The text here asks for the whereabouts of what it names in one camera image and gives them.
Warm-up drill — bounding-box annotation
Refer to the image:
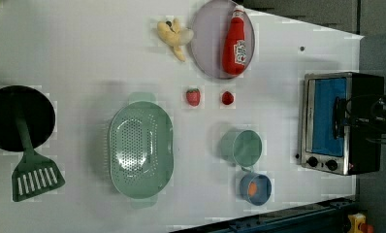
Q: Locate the silver black toaster oven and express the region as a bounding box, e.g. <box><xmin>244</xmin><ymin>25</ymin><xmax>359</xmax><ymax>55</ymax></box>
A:
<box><xmin>300</xmin><ymin>72</ymin><xmax>384</xmax><ymax>176</ymax></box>

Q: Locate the light red plush strawberry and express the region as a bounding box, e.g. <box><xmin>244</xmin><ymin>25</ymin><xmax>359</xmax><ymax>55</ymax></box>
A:
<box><xmin>185</xmin><ymin>88</ymin><xmax>201</xmax><ymax>107</ymax></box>

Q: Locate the dark red plush strawberry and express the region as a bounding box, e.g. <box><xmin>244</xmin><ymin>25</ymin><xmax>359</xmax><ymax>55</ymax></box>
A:
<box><xmin>221</xmin><ymin>91</ymin><xmax>235</xmax><ymax>106</ymax></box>

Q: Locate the green plastic colander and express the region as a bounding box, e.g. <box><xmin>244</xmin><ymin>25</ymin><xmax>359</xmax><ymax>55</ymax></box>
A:
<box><xmin>108</xmin><ymin>92</ymin><xmax>174</xmax><ymax>209</ymax></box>

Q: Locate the green mug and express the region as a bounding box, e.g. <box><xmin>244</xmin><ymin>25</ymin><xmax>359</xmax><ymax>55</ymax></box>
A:
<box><xmin>220</xmin><ymin>128</ymin><xmax>263</xmax><ymax>172</ymax></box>

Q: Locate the red plush ketchup bottle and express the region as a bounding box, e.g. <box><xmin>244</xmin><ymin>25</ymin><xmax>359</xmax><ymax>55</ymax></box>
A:
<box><xmin>222</xmin><ymin>5</ymin><xmax>246</xmax><ymax>76</ymax></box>

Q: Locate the yellow plush peeled banana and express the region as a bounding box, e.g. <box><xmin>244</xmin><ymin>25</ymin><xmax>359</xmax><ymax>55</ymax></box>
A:
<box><xmin>157</xmin><ymin>18</ymin><xmax>194</xmax><ymax>62</ymax></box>

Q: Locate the grey round plate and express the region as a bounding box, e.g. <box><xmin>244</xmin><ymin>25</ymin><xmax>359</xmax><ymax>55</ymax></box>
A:
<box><xmin>190</xmin><ymin>0</ymin><xmax>255</xmax><ymax>80</ymax></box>

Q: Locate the blue cup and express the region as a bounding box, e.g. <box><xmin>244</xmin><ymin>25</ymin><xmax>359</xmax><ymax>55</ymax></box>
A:
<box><xmin>239</xmin><ymin>173</ymin><xmax>273</xmax><ymax>206</ymax></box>

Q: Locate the orange toy in cup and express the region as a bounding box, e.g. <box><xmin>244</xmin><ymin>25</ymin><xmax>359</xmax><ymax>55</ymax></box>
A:
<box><xmin>247</xmin><ymin>182</ymin><xmax>257</xmax><ymax>197</ymax></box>

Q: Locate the dark green slotted spatula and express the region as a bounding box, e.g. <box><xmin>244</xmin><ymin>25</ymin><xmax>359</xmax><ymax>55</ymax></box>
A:
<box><xmin>12</xmin><ymin>101</ymin><xmax>65</xmax><ymax>202</ymax></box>

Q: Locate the black frying pan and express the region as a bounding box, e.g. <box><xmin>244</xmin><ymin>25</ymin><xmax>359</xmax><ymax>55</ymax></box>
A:
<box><xmin>0</xmin><ymin>85</ymin><xmax>55</xmax><ymax>152</ymax></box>

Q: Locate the yellow red clamp tool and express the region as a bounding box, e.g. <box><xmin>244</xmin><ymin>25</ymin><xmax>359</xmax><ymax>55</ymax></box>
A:
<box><xmin>347</xmin><ymin>213</ymin><xmax>374</xmax><ymax>233</ymax></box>

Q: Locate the blue metal table frame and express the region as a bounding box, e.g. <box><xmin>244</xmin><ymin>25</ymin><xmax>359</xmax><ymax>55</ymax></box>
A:
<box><xmin>173</xmin><ymin>198</ymin><xmax>358</xmax><ymax>233</ymax></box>

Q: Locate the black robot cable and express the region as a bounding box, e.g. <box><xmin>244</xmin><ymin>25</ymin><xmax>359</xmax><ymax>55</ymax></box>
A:
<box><xmin>344</xmin><ymin>94</ymin><xmax>386</xmax><ymax>145</ymax></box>

